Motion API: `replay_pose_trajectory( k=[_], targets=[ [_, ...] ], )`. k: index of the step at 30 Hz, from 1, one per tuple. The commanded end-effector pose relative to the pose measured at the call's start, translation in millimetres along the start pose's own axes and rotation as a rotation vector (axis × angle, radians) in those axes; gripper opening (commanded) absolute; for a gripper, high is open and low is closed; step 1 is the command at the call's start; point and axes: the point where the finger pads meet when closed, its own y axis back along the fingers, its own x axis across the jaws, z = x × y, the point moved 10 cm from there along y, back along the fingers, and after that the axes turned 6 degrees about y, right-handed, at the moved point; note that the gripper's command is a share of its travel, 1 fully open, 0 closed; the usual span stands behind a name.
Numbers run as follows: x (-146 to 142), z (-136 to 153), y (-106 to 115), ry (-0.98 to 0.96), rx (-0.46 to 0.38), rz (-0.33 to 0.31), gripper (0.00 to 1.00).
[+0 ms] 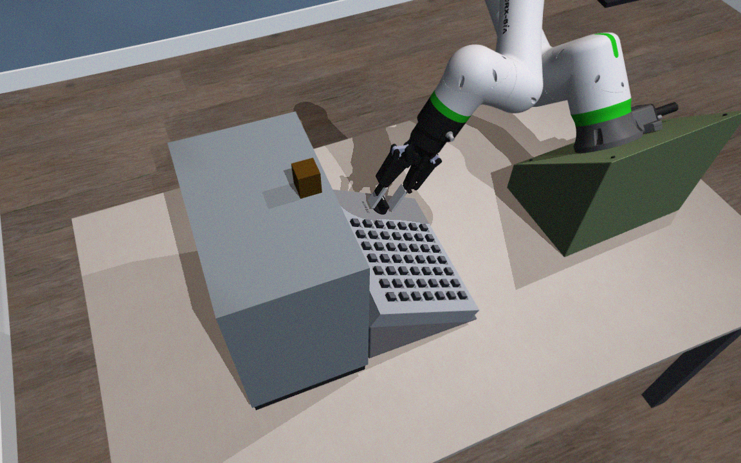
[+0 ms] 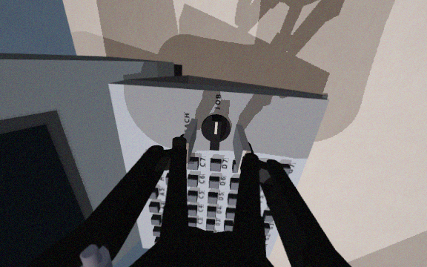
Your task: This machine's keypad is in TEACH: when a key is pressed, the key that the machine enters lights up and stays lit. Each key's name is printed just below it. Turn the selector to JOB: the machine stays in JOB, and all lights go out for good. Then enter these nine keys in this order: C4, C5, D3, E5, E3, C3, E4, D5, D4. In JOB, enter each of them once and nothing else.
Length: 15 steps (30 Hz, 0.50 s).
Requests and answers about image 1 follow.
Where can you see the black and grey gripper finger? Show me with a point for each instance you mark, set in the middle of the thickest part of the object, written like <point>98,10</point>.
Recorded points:
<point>415,174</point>
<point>391,168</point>

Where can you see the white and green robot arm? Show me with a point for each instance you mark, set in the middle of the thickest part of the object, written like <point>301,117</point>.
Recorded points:
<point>588,72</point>

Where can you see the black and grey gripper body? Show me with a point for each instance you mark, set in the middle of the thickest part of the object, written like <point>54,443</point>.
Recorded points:
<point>419,139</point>

